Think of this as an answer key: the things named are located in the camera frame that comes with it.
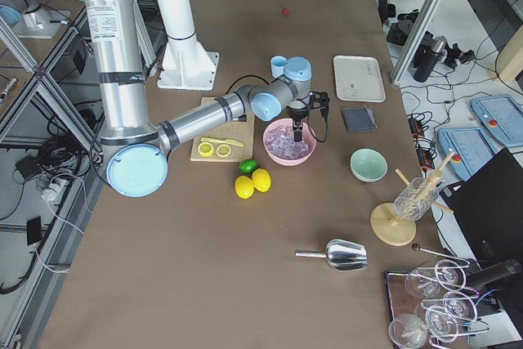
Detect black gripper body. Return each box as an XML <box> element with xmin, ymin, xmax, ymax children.
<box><xmin>286</xmin><ymin>106</ymin><xmax>310</xmax><ymax>126</ymax></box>

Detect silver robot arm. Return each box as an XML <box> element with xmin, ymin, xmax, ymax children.
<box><xmin>82</xmin><ymin>0</ymin><xmax>311</xmax><ymax>197</ymax></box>

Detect pile of clear ice cubes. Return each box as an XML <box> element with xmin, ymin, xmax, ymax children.
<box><xmin>264</xmin><ymin>125</ymin><xmax>313</xmax><ymax>160</ymax></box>

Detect light blue cup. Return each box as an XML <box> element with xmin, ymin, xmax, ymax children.
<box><xmin>270</xmin><ymin>56</ymin><xmax>288</xmax><ymax>79</ymax></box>

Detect steel ice scoop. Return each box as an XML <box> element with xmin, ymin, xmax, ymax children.
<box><xmin>295</xmin><ymin>239</ymin><xmax>368</xmax><ymax>271</ymax></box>

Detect pink bowl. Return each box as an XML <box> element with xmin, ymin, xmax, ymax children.
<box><xmin>263</xmin><ymin>118</ymin><xmax>316</xmax><ymax>166</ymax></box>

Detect grey folded cloth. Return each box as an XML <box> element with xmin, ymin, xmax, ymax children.
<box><xmin>342</xmin><ymin>106</ymin><xmax>378</xmax><ymax>132</ymax></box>

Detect whole lemon upper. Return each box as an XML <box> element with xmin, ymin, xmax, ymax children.
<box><xmin>252</xmin><ymin>168</ymin><xmax>272</xmax><ymax>192</ymax></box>

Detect whole lemon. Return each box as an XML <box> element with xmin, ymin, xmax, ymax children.
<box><xmin>252</xmin><ymin>168</ymin><xmax>272</xmax><ymax>192</ymax></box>
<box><xmin>235</xmin><ymin>175</ymin><xmax>254</xmax><ymax>199</ymax></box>

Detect green lime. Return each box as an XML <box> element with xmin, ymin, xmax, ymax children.
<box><xmin>238</xmin><ymin>159</ymin><xmax>259</xmax><ymax>174</ymax></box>

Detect bamboo cutting board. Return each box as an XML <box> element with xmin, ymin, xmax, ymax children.
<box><xmin>190</xmin><ymin>113</ymin><xmax>255</xmax><ymax>163</ymax></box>

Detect yellow plastic knife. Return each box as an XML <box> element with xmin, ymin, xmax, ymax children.
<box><xmin>200</xmin><ymin>136</ymin><xmax>244</xmax><ymax>147</ymax></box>

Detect cream rabbit tray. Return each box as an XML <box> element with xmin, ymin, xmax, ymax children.
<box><xmin>333</xmin><ymin>55</ymin><xmax>386</xmax><ymax>103</ymax></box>

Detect lemon slice lower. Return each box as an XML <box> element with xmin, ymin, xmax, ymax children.
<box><xmin>216</xmin><ymin>144</ymin><xmax>232</xmax><ymax>158</ymax></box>

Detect lemon slice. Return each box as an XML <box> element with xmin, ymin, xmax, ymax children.
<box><xmin>197</xmin><ymin>141</ymin><xmax>214</xmax><ymax>158</ymax></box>
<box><xmin>216</xmin><ymin>144</ymin><xmax>232</xmax><ymax>158</ymax></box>

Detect green bowl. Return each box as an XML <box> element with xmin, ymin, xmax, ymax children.
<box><xmin>350</xmin><ymin>148</ymin><xmax>388</xmax><ymax>182</ymax></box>

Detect whole lemon lower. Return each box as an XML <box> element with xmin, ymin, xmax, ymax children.
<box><xmin>235</xmin><ymin>175</ymin><xmax>254</xmax><ymax>199</ymax></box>

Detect lemon slice upper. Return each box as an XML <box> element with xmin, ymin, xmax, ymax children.
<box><xmin>197</xmin><ymin>141</ymin><xmax>214</xmax><ymax>158</ymax></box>

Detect wooden glass drying stand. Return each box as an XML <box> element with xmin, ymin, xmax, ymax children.
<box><xmin>370</xmin><ymin>151</ymin><xmax>454</xmax><ymax>246</ymax></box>

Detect clear textured glass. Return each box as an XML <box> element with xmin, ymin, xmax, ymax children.
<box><xmin>394</xmin><ymin>177</ymin><xmax>438</xmax><ymax>221</ymax></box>

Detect black thermos bottle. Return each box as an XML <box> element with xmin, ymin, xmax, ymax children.
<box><xmin>413</xmin><ymin>36</ymin><xmax>447</xmax><ymax>83</ymax></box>

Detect blue teach pendant near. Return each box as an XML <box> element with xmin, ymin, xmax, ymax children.
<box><xmin>437</xmin><ymin>127</ymin><xmax>498</xmax><ymax>181</ymax></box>

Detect blue teach pendant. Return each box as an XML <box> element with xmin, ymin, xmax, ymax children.
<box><xmin>437</xmin><ymin>127</ymin><xmax>498</xmax><ymax>181</ymax></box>
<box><xmin>470</xmin><ymin>95</ymin><xmax>522</xmax><ymax>147</ymax></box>

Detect blue teach pendant far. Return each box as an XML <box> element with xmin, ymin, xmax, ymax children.
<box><xmin>470</xmin><ymin>95</ymin><xmax>522</xmax><ymax>147</ymax></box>

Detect black tray of wine glasses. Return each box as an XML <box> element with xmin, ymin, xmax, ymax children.
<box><xmin>384</xmin><ymin>258</ymin><xmax>489</xmax><ymax>348</ymax></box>

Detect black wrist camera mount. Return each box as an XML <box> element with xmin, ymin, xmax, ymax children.
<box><xmin>308</xmin><ymin>91</ymin><xmax>330</xmax><ymax>120</ymax></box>

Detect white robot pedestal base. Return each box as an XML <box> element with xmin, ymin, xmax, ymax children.
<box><xmin>157</xmin><ymin>0</ymin><xmax>219</xmax><ymax>92</ymax></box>

